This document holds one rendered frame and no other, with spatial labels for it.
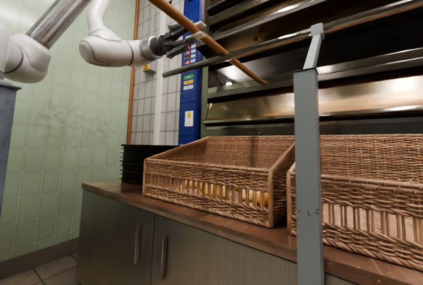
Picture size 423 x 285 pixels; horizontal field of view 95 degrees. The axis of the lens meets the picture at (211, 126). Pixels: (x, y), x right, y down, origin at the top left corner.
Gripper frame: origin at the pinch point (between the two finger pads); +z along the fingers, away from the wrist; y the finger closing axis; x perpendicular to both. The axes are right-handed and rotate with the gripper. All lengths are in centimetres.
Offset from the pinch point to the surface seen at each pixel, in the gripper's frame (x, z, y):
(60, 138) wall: -2, -124, 38
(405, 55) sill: -51, 63, 3
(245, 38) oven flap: -43.4, -0.8, -19.1
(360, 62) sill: -51, 49, 3
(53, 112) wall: 3, -124, 21
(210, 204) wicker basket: -3, 6, 59
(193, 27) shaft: 3.2, 1.7, 0.8
